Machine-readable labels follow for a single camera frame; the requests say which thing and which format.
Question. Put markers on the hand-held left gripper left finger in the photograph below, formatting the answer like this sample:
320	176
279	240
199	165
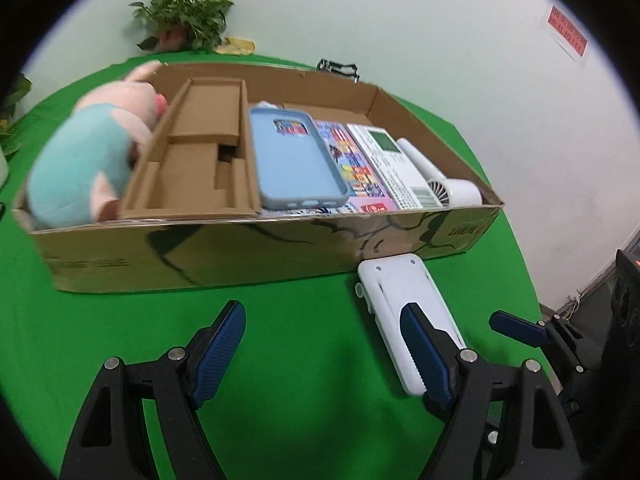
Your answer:
217	355

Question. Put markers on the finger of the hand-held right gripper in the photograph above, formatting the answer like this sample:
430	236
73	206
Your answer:
570	402
515	326

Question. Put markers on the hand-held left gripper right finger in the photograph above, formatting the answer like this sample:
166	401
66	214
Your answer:
425	355

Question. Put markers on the white device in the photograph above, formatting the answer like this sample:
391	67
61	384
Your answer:
400	285

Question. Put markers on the large cardboard box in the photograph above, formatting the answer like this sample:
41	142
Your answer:
200	255

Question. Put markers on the white handheld fan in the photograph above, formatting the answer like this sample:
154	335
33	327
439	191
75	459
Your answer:
450	190

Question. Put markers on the white boxed package with label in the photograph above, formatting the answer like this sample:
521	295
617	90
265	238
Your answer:
395	170

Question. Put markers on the cardboard insert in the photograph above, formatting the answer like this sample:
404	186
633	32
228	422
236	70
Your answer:
195	160

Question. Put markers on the colourful board game box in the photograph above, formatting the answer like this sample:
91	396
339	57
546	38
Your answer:
355	170

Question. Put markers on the light blue phone case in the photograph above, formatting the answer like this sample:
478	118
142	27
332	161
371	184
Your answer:
292	165

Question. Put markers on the pink and teal plush toy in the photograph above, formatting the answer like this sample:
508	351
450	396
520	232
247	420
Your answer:
80	170

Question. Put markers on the black binder clip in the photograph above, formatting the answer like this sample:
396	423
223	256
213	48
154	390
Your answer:
340	69

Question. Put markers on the yellow crumpled packet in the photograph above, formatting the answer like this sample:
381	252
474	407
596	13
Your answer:
236	46

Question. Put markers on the potted plant in white mug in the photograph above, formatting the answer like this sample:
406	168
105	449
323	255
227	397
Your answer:
12	115

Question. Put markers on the green leafy potted plant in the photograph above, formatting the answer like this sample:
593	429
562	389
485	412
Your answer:
187	10

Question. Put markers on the wall notice with red text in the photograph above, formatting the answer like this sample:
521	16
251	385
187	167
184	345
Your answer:
567	32

